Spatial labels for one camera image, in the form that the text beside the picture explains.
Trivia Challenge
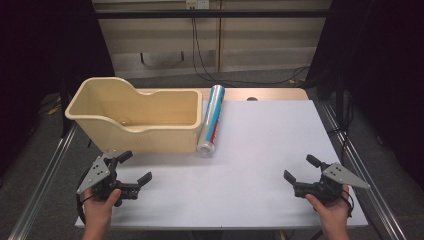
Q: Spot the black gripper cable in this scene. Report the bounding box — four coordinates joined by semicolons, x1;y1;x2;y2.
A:
340;186;355;219
75;165;95;225

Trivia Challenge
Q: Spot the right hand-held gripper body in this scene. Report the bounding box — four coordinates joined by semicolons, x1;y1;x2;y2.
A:
292;162;372;205

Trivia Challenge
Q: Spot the cling film roll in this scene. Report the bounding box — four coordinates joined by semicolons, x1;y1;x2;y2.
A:
196;84;226;156

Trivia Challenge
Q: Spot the wooden table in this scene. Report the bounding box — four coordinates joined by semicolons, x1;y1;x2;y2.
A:
135;87;310;102

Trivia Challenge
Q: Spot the metal floor rail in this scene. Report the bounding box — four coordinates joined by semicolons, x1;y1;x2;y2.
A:
319;101;408;240
7;122;80;240

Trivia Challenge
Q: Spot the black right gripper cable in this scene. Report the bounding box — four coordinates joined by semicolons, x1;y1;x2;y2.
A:
340;186;355;219

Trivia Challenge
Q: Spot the beige plastic bin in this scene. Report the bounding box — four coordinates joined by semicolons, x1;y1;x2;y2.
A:
64;76;204;155

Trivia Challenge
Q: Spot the black horizontal bar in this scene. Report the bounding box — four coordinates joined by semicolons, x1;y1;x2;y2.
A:
94;9;332;20

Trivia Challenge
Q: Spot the person's left hand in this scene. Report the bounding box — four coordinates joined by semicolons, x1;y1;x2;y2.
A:
82;187;123;224

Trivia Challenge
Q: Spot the white table mat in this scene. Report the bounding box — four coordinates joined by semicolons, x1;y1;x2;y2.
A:
74;99;369;231

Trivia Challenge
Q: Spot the black floor cable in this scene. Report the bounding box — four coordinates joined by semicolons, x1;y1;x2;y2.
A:
327;96;356;164

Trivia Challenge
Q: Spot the person's right hand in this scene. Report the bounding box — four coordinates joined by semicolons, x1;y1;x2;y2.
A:
304;184;352;231

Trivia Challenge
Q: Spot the white wall outlet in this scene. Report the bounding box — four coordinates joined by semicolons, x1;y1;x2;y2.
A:
185;0;211;10

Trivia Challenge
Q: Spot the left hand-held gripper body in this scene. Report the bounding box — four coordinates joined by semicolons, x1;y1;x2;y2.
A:
76;151;141;208

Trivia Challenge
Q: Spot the black curtain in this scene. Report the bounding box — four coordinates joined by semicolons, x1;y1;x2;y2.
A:
305;0;424;192
0;0;116;179

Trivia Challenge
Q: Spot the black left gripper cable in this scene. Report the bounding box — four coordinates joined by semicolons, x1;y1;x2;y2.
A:
75;165;95;225

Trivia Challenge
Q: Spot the black wall cable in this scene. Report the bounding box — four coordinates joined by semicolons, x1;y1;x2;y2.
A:
191;5;312;86

